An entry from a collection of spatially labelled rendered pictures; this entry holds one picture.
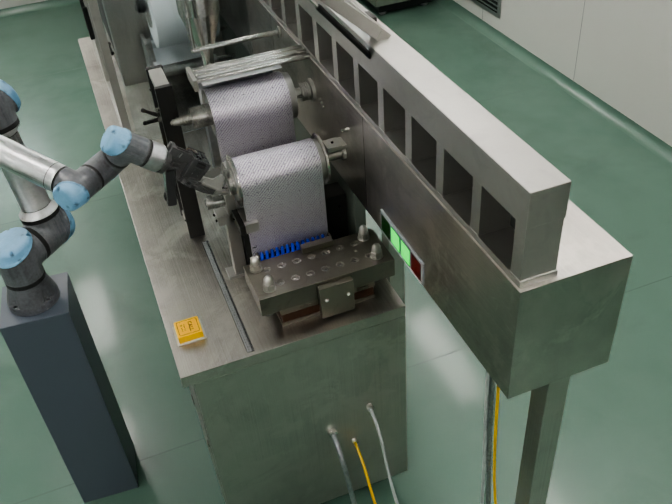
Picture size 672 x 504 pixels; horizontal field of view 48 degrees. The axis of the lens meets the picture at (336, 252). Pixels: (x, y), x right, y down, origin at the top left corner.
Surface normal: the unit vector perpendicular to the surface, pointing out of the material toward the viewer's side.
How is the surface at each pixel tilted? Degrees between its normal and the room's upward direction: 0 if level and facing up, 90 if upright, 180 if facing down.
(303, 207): 90
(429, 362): 0
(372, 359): 90
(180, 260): 0
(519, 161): 0
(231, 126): 92
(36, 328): 90
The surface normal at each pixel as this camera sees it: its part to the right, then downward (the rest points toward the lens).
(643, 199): -0.07, -0.77
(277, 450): 0.36, 0.57
